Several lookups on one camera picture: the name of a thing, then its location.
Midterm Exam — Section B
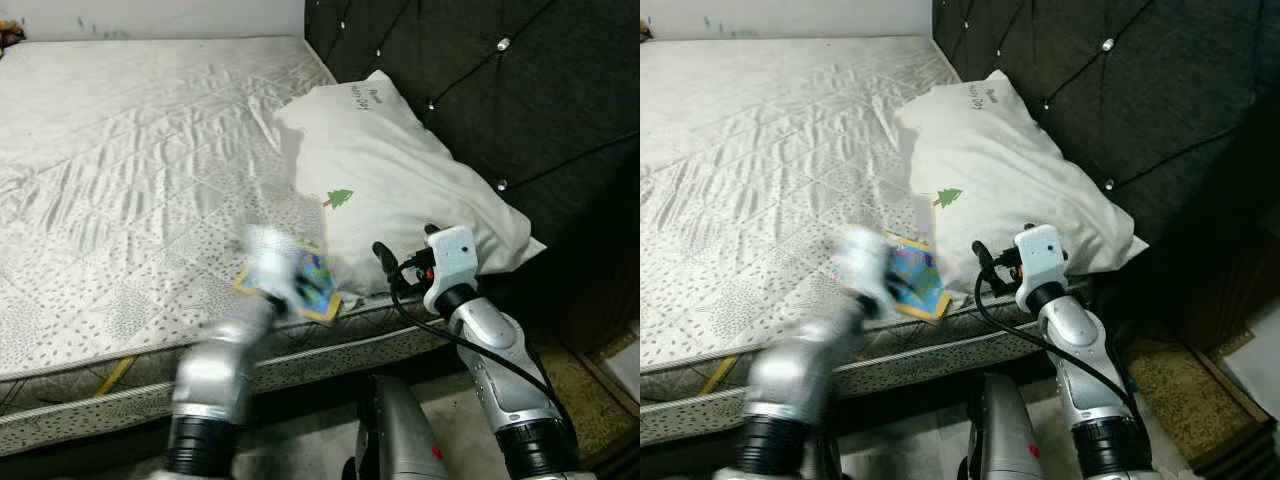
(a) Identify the colourful children's book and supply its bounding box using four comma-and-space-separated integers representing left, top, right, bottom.
880, 232, 951, 321
235, 240, 343, 323

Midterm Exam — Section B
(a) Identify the white pillow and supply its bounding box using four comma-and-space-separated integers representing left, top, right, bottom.
275, 70, 546, 296
893, 70, 1149, 291

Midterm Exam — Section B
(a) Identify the dark bed base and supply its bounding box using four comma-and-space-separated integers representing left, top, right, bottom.
640, 330, 1091, 471
0, 330, 481, 480

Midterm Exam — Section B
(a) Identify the dark tufted headboard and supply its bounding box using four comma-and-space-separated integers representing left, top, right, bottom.
305, 0, 641, 351
930, 0, 1280, 351

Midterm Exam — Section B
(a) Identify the silver right robot leg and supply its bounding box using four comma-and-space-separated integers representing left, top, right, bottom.
350, 372, 451, 480
965, 372, 1046, 480

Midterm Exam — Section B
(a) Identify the brown rug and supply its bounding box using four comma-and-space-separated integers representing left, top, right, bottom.
1125, 335, 1261, 461
535, 330, 641, 471

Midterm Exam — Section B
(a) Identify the grey quilted mattress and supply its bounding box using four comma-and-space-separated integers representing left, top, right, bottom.
0, 37, 521, 451
640, 37, 1131, 446

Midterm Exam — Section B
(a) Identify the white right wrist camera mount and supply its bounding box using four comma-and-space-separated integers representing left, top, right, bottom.
422, 225, 481, 313
1013, 224, 1069, 306

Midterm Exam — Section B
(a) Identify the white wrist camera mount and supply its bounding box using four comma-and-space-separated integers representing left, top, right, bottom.
240, 225, 311, 311
422, 225, 481, 313
835, 225, 901, 301
1013, 224, 1069, 306

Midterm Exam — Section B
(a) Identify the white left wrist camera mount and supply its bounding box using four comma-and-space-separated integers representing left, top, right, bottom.
240, 225, 311, 311
835, 225, 901, 301

